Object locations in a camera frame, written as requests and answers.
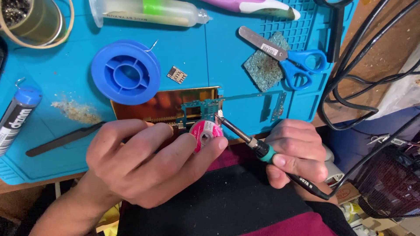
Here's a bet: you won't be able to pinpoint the person's right hand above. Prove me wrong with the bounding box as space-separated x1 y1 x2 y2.
264 119 330 196

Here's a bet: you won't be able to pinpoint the person's left hand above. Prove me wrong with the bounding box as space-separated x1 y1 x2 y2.
79 119 229 209

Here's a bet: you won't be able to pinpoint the black teal soldering iron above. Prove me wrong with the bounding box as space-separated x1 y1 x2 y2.
215 111 330 200

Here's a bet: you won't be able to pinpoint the pink desoldering wick spool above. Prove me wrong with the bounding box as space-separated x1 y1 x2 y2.
189 120 226 154

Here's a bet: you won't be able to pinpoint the white plastic device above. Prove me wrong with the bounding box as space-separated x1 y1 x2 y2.
323 144 346 188

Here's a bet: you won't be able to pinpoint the dark blue fabric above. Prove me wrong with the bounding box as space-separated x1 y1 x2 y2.
320 106 420 172

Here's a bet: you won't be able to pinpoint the brown cardboard box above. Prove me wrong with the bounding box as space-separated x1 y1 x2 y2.
335 182 361 206

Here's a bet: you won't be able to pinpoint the gold shiny flat plate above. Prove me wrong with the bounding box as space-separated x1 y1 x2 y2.
110 86 224 132

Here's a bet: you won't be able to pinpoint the black plastic tweezers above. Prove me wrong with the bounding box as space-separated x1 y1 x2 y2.
26 121 107 158

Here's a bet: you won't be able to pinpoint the pile of beige debris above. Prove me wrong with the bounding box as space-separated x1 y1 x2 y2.
51 96 102 125

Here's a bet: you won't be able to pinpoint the small metal clip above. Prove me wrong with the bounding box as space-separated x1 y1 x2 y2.
367 134 408 147

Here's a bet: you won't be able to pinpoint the black and maroon shirt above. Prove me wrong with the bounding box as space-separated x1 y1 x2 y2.
116 142 359 236

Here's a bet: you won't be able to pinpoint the black mesh basket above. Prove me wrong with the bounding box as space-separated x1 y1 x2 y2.
353 144 420 219

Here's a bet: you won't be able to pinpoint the teal phone circuit board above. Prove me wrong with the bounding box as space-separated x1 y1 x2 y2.
181 91 287 124

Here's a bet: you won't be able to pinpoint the green cleaning sponge piece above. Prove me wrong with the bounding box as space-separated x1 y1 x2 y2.
243 32 292 93

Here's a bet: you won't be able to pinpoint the small metal card slot part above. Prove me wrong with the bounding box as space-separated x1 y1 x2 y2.
167 66 188 85

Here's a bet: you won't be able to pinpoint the heap of packets and cartons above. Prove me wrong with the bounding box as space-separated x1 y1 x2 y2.
339 200 420 236

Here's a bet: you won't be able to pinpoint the white plastic bag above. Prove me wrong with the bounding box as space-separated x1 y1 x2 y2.
367 43 420 120

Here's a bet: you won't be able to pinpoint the black stand bar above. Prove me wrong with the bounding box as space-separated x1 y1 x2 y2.
313 0 354 63

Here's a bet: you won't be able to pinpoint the blue capped solder tube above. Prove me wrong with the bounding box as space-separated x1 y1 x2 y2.
0 78 43 157

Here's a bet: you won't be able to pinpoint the blue silicone repair mat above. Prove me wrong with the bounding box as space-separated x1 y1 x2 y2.
0 0 360 186

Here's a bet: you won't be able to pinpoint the clear flux syringe green label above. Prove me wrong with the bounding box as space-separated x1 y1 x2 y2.
89 0 211 29

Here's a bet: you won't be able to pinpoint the beige masking tape roll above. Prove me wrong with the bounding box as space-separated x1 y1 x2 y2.
0 0 75 50

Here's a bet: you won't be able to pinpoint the brass coloured round tin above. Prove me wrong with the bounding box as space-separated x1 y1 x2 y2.
0 0 65 45

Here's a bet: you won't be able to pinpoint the black rounded object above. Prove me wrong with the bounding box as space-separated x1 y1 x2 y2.
0 36 8 76

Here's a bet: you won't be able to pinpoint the brass wool tip cleaner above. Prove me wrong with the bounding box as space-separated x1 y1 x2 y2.
0 0 32 29

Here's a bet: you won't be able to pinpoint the black power cable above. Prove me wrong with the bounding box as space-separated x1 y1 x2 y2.
320 0 420 132
330 0 420 112

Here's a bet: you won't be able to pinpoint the black soldering iron cable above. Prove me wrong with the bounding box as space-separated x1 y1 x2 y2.
323 111 420 200

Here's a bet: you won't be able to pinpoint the blue solder wire spool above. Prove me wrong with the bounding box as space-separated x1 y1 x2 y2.
91 39 161 106

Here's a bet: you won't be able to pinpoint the blue handled scissors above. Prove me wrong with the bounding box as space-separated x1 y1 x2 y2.
238 26 328 91

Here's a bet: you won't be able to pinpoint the pink and white handle tool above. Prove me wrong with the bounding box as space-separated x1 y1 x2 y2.
200 0 301 21

